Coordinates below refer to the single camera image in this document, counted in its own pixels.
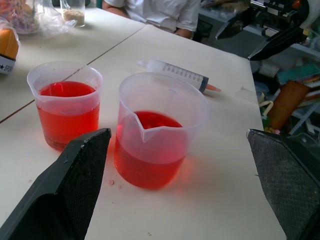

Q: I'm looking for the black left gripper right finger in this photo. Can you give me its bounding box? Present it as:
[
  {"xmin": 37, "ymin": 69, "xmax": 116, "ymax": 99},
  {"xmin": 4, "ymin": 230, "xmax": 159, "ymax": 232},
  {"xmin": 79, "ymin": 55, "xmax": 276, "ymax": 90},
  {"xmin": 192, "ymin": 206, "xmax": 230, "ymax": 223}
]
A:
[{"xmin": 245, "ymin": 128, "xmax": 320, "ymax": 240}]

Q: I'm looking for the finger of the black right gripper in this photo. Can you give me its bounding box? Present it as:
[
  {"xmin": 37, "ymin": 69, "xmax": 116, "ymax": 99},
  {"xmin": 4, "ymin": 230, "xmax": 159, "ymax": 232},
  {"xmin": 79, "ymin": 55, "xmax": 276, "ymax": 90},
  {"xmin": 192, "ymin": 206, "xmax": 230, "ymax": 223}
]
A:
[
  {"xmin": 215, "ymin": 8, "xmax": 261, "ymax": 41},
  {"xmin": 247, "ymin": 25, "xmax": 309, "ymax": 62}
]

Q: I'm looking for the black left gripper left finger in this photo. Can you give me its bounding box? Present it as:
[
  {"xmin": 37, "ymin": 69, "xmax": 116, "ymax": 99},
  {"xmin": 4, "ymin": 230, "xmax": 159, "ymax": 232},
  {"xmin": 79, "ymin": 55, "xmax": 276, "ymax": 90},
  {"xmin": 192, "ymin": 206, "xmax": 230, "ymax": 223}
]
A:
[{"xmin": 0, "ymin": 127, "xmax": 112, "ymax": 240}]

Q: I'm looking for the beaker with red liquid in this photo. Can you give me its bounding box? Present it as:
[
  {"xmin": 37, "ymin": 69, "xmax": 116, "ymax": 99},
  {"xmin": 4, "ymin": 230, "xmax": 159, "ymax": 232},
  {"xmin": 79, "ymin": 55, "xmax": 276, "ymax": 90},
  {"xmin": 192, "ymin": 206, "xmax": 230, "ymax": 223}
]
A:
[
  {"xmin": 26, "ymin": 60, "xmax": 104, "ymax": 152},
  {"xmin": 113, "ymin": 72, "xmax": 210, "ymax": 190}
]

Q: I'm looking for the clear plastic syringe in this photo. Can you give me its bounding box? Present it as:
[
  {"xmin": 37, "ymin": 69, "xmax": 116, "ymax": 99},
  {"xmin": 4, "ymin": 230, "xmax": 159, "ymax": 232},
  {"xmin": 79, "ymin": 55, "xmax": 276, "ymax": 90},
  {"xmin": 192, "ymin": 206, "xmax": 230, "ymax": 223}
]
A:
[{"xmin": 137, "ymin": 58, "xmax": 222, "ymax": 96}]

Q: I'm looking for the brown cardboard tube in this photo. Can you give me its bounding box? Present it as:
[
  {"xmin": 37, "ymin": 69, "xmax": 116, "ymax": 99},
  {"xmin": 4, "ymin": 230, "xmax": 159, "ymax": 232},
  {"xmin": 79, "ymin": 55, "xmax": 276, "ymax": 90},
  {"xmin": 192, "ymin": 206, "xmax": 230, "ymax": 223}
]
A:
[{"xmin": 267, "ymin": 79, "xmax": 312, "ymax": 131}]

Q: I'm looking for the person in white shirt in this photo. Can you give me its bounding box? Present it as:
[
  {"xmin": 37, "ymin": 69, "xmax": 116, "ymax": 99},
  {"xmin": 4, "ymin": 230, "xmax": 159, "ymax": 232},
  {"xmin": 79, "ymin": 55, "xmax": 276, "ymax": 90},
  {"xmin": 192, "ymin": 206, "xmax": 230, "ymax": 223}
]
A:
[{"xmin": 103, "ymin": 0, "xmax": 201, "ymax": 40}]

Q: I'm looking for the orange and white box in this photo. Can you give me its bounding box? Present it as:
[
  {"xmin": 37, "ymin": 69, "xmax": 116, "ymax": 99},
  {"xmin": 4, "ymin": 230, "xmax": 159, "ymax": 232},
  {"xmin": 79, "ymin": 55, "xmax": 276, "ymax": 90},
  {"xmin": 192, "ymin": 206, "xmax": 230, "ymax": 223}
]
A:
[{"xmin": 0, "ymin": 27, "xmax": 21, "ymax": 76}]

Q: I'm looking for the glass jar with grains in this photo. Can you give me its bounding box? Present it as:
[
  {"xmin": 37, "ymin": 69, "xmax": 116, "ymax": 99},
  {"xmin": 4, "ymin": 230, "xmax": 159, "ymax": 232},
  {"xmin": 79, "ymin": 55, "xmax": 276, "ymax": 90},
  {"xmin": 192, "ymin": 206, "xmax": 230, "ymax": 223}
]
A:
[{"xmin": 59, "ymin": 0, "xmax": 86, "ymax": 28}]

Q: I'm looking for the clear plastic bag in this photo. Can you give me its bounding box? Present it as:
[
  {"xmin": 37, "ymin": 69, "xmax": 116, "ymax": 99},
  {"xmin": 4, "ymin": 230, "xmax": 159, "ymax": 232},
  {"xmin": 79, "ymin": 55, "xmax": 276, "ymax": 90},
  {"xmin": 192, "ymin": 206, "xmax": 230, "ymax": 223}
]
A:
[{"xmin": 0, "ymin": 0, "xmax": 78, "ymax": 39}]

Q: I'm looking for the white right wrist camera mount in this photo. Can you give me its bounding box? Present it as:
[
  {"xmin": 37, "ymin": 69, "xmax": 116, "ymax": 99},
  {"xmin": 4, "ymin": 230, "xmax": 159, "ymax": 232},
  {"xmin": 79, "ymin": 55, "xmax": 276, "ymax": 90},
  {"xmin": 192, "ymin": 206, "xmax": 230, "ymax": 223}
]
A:
[{"xmin": 299, "ymin": 0, "xmax": 320, "ymax": 30}]

